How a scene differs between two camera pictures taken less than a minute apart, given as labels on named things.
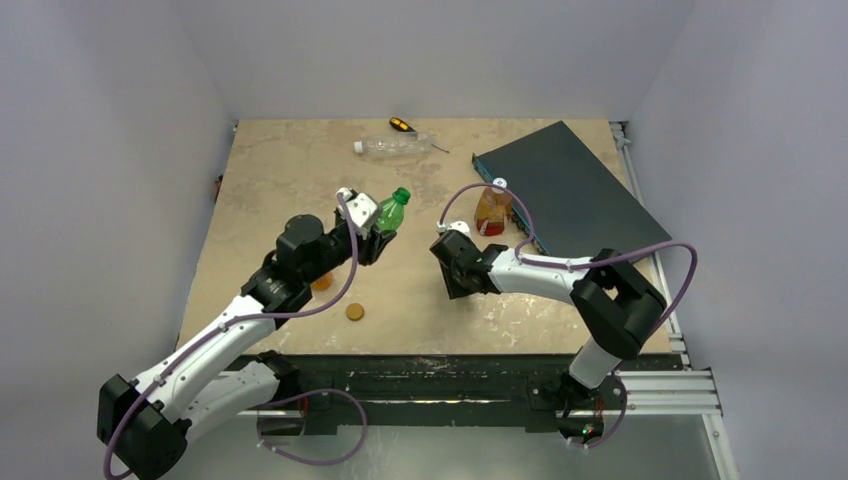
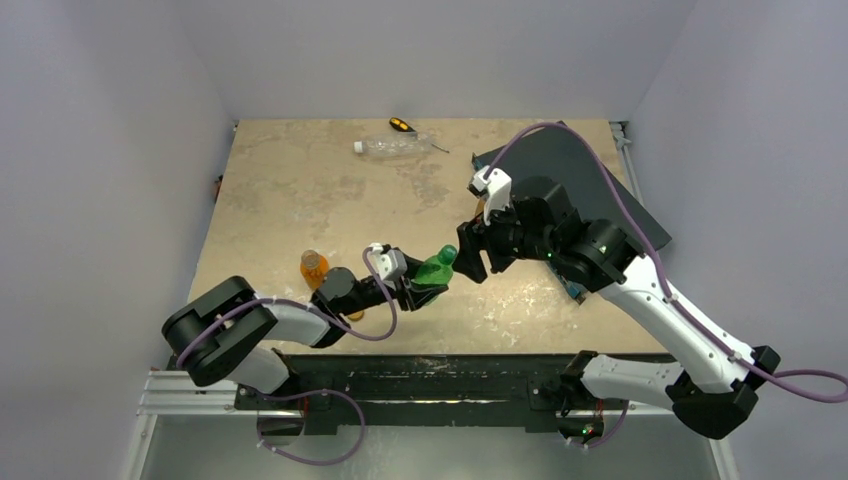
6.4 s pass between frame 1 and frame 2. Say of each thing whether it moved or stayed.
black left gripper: moved
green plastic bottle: moved
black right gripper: moved
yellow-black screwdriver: stayed
